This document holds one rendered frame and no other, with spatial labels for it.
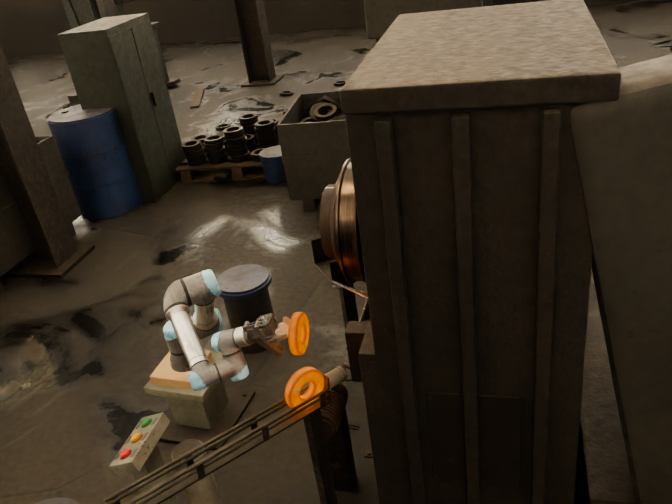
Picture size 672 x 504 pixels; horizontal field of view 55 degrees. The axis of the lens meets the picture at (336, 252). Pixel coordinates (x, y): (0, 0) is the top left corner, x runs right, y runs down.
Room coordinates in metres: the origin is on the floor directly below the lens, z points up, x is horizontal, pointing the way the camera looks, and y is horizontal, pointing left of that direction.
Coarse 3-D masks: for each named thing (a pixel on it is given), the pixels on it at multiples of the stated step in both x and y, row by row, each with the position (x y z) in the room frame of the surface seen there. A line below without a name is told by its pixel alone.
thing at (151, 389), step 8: (216, 352) 2.59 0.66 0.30; (216, 360) 2.52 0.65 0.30; (152, 384) 2.41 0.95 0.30; (216, 384) 2.39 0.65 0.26; (152, 392) 2.38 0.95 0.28; (160, 392) 2.36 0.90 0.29; (168, 392) 2.34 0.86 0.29; (176, 392) 2.33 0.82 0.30; (184, 392) 2.32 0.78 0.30; (192, 392) 2.31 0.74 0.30; (200, 392) 2.30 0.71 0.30; (208, 392) 2.32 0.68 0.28; (192, 400) 2.30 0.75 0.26; (200, 400) 2.28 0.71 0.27
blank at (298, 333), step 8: (296, 312) 1.94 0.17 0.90; (296, 320) 1.89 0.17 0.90; (304, 320) 1.94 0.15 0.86; (296, 328) 1.86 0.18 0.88; (304, 328) 1.94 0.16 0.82; (288, 336) 1.85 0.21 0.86; (296, 336) 1.84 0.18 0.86; (304, 336) 1.93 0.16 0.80; (296, 344) 1.83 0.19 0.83; (304, 344) 1.90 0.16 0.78; (296, 352) 1.84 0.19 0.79; (304, 352) 1.89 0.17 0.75
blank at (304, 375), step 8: (304, 368) 1.76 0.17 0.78; (312, 368) 1.77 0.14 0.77; (296, 376) 1.73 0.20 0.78; (304, 376) 1.73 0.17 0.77; (312, 376) 1.75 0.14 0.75; (320, 376) 1.77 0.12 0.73; (288, 384) 1.72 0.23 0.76; (296, 384) 1.71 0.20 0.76; (304, 384) 1.73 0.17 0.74; (312, 384) 1.76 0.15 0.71; (320, 384) 1.77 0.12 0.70; (288, 392) 1.70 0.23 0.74; (296, 392) 1.70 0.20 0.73; (312, 392) 1.75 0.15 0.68; (288, 400) 1.69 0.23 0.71; (296, 400) 1.70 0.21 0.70; (304, 400) 1.72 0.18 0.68; (312, 400) 1.74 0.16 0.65
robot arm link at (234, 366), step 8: (240, 352) 1.96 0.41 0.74; (224, 360) 1.95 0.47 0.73; (232, 360) 1.94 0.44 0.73; (240, 360) 1.94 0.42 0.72; (224, 368) 1.92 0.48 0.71; (232, 368) 1.92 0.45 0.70; (240, 368) 1.93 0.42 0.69; (224, 376) 1.91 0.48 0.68; (232, 376) 1.92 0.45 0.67; (240, 376) 1.91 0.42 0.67
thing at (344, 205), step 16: (352, 176) 2.09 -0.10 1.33; (336, 192) 2.04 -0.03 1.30; (352, 192) 2.03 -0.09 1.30; (336, 208) 1.99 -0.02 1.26; (352, 208) 1.99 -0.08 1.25; (336, 224) 1.97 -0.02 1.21; (352, 224) 1.96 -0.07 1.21; (336, 240) 1.95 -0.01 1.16; (352, 240) 1.94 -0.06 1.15; (352, 256) 1.94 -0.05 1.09; (352, 272) 1.97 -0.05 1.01
